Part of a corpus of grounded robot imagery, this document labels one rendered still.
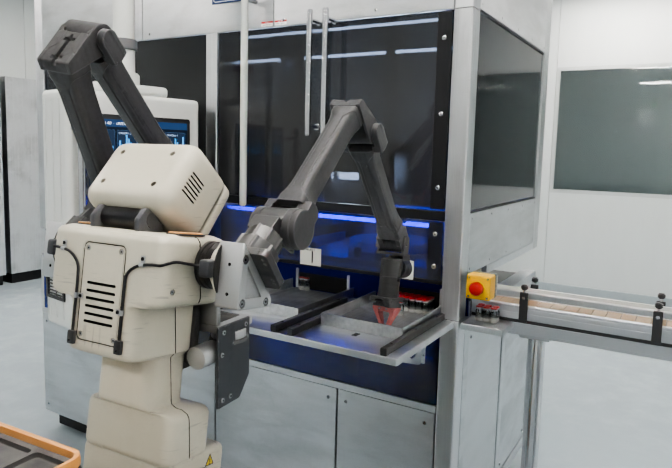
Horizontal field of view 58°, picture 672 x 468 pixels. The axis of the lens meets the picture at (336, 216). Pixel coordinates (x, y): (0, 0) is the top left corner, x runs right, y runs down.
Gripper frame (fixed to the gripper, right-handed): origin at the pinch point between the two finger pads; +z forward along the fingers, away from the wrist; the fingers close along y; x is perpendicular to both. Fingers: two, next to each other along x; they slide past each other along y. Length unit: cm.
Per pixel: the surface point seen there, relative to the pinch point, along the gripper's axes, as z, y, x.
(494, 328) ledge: -2.7, 25.1, -23.4
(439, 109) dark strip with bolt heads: -65, 14, -4
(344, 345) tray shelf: 4.0, -13.0, 4.8
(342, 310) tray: -2.0, 10.5, 19.5
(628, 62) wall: -221, 453, -10
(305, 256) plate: -17, 22, 43
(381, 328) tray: -0.4, -1.2, 0.3
